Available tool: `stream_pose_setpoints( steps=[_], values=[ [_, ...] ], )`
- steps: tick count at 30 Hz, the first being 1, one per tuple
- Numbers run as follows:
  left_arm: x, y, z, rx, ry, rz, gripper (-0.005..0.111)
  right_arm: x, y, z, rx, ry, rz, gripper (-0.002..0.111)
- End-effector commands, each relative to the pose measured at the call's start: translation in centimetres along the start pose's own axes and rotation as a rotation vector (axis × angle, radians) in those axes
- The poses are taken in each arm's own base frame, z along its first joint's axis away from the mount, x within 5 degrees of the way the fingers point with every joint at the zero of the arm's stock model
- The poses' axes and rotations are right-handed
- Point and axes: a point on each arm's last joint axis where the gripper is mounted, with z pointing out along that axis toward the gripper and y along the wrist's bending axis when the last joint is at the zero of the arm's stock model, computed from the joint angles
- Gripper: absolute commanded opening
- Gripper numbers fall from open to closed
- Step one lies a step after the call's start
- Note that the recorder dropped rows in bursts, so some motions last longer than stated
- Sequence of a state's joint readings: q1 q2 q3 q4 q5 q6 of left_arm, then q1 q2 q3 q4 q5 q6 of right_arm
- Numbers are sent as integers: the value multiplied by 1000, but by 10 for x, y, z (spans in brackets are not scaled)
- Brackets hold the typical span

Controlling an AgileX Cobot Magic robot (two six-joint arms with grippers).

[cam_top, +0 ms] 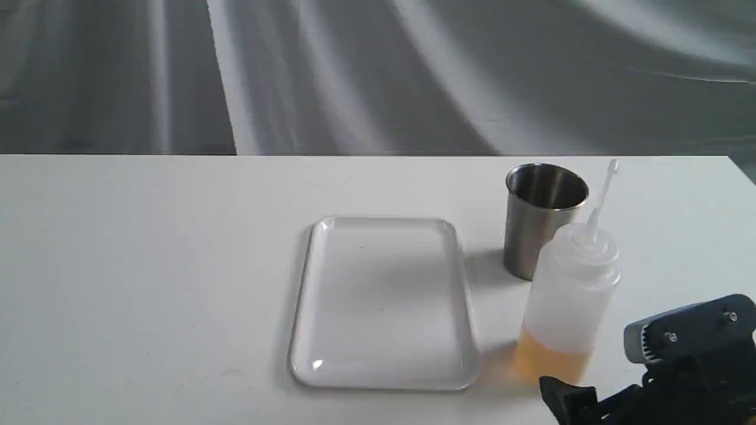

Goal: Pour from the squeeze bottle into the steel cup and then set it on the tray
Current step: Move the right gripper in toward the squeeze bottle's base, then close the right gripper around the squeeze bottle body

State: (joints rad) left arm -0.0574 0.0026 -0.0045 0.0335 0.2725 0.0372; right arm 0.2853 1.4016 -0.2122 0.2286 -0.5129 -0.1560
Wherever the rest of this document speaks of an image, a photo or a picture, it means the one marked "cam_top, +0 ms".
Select white rectangular plastic tray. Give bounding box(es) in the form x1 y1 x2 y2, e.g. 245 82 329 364
288 215 481 392

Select translucent squeeze bottle amber liquid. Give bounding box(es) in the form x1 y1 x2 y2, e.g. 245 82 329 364
513 159 621 385

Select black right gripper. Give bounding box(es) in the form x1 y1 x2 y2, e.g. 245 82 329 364
538 294 755 424

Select grey draped backdrop cloth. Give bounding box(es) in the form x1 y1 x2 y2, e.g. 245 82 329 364
1 1 755 179

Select stainless steel cup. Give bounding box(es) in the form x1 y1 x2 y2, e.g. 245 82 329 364
503 162 589 282

